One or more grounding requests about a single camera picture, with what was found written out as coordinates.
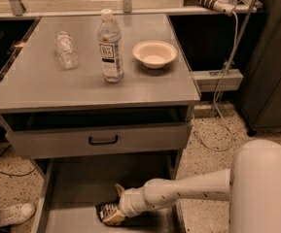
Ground black rxbar chocolate wrapper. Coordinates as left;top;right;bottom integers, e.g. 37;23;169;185
95;202;118;222

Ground black floor cable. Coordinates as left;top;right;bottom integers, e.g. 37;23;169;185
0;144;37;178

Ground grey top drawer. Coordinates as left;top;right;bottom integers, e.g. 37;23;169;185
7;122;192;159

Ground white power cable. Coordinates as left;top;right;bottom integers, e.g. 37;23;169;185
193;11;239;152

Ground grey drawer cabinet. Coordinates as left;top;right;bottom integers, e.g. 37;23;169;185
0;14;199;177

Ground grey metal rail beam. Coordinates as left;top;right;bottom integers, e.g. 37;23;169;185
193;69;243;92

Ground white paper bowl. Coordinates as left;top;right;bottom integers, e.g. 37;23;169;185
133;41;178;69

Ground open grey middle drawer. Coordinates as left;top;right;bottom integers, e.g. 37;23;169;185
31;151;185;233

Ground white sneaker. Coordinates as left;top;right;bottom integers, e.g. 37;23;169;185
0;203;36;228

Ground black drawer handle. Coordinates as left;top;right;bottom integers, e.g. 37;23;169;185
88;135;119;146

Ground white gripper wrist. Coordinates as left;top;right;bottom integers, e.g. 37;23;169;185
102;183;150;226

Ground white power strip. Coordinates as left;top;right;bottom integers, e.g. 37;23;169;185
193;0;235;17

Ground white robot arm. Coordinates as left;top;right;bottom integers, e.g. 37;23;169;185
98;140;281;233

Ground metal frame shelf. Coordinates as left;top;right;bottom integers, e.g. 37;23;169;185
0;0;264;19

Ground upright tea bottle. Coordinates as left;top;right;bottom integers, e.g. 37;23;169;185
97;9;124;83

